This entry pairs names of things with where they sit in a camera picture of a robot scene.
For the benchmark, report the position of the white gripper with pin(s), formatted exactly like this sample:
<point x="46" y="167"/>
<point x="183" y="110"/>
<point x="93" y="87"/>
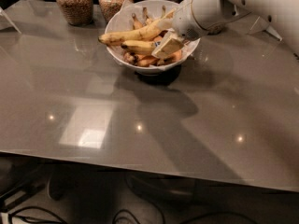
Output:
<point x="184" y="23"/>

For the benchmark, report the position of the yellow banana with sticker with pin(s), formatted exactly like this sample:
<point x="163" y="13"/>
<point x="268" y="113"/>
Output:
<point x="140" y="47"/>

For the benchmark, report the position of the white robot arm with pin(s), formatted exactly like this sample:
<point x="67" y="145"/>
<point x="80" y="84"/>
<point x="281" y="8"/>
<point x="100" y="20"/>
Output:
<point x="282" y="15"/>

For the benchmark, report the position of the small orange banana right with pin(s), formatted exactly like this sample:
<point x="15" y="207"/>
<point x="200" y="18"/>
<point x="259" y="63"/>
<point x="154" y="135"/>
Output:
<point x="176" y="56"/>

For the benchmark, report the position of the small orange banana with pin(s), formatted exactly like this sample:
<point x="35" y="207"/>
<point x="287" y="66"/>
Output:
<point x="176" y="56"/>
<point x="145" y="61"/>

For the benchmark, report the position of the white bowl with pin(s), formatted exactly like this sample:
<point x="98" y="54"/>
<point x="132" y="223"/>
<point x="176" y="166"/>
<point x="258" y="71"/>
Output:
<point x="127" y="59"/>

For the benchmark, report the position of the small orange banana left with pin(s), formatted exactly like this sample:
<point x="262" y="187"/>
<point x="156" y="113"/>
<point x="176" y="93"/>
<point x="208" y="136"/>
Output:
<point x="145" y="61"/>

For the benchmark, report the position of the long upper yellow banana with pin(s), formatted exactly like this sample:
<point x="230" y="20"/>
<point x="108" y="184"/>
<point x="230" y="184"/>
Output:
<point x="145" y="33"/>

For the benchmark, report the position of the glass jar of grains left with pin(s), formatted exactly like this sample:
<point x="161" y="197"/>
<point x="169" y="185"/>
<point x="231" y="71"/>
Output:
<point x="76" y="12"/>

